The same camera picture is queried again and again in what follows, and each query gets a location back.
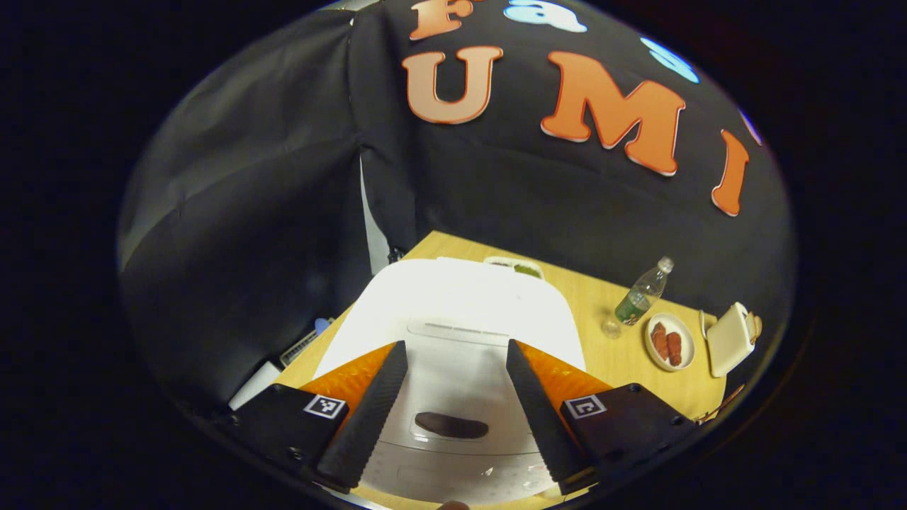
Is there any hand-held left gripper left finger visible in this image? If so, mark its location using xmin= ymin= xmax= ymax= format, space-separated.
xmin=227 ymin=340 xmax=410 ymax=494

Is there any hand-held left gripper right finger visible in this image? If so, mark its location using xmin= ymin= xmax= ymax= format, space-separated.
xmin=505 ymin=339 xmax=699 ymax=497

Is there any white rice cooker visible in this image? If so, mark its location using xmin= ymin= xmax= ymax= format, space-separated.
xmin=312 ymin=256 xmax=589 ymax=506

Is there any brown wooden spoon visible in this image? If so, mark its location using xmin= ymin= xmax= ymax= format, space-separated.
xmin=698 ymin=384 xmax=746 ymax=424

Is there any white slatted basket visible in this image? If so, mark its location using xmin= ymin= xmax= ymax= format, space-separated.
xmin=280 ymin=326 xmax=334 ymax=368

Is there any white box appliance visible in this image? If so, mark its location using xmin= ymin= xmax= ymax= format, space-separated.
xmin=228 ymin=360 xmax=283 ymax=412

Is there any clear water bottle green label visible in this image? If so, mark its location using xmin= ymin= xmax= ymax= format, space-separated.
xmin=614 ymin=256 xmax=675 ymax=327

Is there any white round plate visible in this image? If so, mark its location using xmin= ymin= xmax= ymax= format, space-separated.
xmin=645 ymin=312 xmax=696 ymax=373

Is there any white toaster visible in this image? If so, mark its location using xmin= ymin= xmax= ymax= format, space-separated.
xmin=706 ymin=302 xmax=756 ymax=378

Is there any black backdrop cloth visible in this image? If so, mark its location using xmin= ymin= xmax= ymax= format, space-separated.
xmin=117 ymin=0 xmax=794 ymax=426

